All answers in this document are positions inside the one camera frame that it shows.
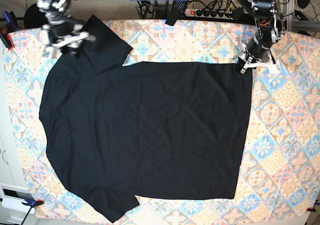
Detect patterned tablecloth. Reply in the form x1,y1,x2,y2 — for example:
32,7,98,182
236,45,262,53
0,20,320,225

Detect black T-shirt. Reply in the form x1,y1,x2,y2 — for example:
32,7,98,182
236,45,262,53
39,16,253,222

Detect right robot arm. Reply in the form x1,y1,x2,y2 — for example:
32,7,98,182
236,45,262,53
36,0,96,51

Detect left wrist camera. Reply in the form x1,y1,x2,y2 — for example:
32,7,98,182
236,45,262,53
268,63,280,75

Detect white cabinet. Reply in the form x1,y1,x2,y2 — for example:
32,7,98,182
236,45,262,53
0,49,35,225

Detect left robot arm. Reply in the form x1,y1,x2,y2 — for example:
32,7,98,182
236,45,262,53
37,0,285,74

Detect blue orange clamp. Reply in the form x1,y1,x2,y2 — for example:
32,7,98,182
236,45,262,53
21,198,44,208

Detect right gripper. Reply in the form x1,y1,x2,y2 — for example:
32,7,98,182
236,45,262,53
41,17,96,59

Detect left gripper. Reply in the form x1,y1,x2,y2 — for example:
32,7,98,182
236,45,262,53
237,33,279,74

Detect white power strip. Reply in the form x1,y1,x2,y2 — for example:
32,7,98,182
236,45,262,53
184,8,233,20

